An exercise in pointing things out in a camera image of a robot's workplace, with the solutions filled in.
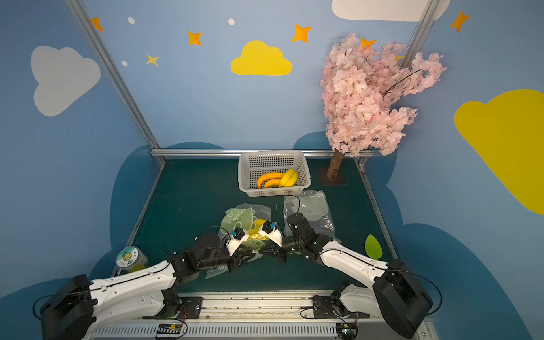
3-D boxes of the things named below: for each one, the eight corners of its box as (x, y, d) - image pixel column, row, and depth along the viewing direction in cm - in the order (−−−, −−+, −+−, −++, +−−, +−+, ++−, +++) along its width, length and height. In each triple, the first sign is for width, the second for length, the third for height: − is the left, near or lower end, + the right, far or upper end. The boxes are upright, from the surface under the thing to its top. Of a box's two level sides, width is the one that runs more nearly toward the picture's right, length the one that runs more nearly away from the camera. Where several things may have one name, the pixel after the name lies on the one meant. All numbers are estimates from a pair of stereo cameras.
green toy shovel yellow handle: (368, 259, 88) (370, 257, 87) (362, 236, 95) (363, 234, 93) (384, 259, 88) (386, 257, 87) (376, 236, 95) (378, 234, 93)
